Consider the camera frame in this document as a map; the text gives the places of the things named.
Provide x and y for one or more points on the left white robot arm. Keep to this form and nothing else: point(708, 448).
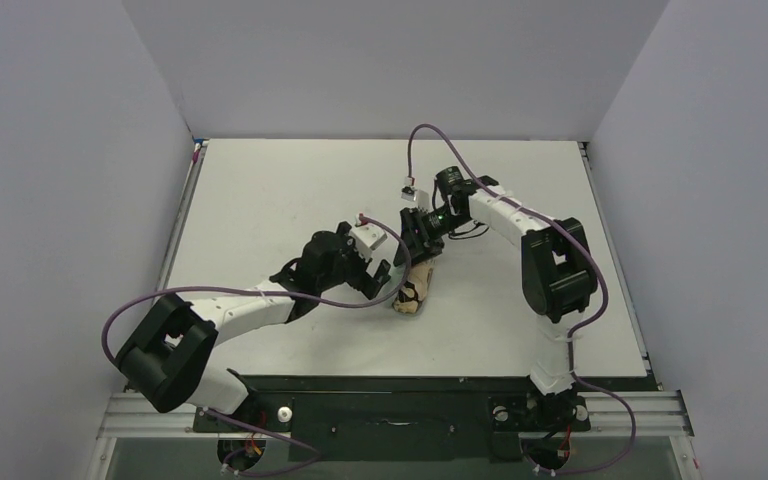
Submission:
point(163, 343)

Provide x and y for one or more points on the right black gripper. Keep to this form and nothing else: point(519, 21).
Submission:
point(417, 240)

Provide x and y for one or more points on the aluminium rail frame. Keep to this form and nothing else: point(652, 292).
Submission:
point(661, 414)

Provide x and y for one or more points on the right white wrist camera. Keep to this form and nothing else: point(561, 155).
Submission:
point(417, 197)

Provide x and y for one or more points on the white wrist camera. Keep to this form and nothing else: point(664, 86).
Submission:
point(367, 237)
point(417, 197)

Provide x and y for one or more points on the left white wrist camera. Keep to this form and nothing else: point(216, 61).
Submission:
point(367, 237)

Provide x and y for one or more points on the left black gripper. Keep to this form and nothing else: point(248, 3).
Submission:
point(363, 276)

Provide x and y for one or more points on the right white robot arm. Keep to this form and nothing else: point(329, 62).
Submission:
point(557, 277)

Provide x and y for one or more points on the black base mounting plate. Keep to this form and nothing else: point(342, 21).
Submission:
point(352, 418)

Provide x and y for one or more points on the beige patterned umbrella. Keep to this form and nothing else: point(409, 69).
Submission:
point(414, 292)

